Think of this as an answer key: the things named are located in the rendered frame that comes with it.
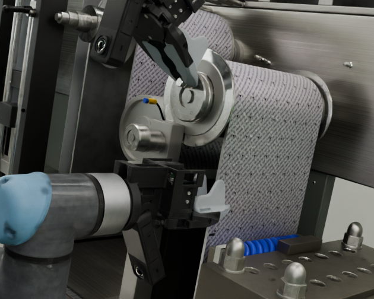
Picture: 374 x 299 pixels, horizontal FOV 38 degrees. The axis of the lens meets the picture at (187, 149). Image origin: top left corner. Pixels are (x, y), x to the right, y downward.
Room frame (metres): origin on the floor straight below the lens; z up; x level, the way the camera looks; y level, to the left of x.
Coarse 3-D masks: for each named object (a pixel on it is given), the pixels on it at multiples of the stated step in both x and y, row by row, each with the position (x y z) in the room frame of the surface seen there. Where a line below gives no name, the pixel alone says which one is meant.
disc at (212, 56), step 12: (216, 60) 0.81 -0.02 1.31; (228, 72) 0.79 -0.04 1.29; (168, 84) 0.87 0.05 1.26; (228, 84) 0.79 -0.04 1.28; (168, 96) 0.87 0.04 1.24; (228, 96) 0.78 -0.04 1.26; (168, 108) 0.87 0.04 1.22; (228, 108) 0.78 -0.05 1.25; (228, 120) 0.78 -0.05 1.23; (216, 132) 0.79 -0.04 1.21; (192, 144) 0.82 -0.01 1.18; (204, 144) 0.80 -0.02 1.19
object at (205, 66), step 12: (204, 60) 0.82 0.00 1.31; (204, 72) 0.82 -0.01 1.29; (216, 72) 0.80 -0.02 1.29; (216, 84) 0.80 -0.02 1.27; (216, 96) 0.80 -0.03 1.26; (216, 108) 0.79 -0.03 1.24; (180, 120) 0.84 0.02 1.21; (204, 120) 0.81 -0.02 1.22; (216, 120) 0.79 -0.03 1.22; (192, 132) 0.82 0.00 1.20; (204, 132) 0.80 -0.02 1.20
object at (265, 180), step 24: (240, 144) 0.82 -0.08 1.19; (264, 144) 0.86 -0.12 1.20; (288, 144) 0.90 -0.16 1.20; (312, 144) 0.95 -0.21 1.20; (240, 168) 0.82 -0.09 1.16; (264, 168) 0.87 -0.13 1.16; (288, 168) 0.91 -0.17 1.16; (240, 192) 0.83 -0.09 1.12; (264, 192) 0.87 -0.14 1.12; (288, 192) 0.92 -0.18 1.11; (240, 216) 0.84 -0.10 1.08; (264, 216) 0.88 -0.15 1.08; (288, 216) 0.93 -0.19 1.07; (216, 240) 0.81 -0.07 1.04
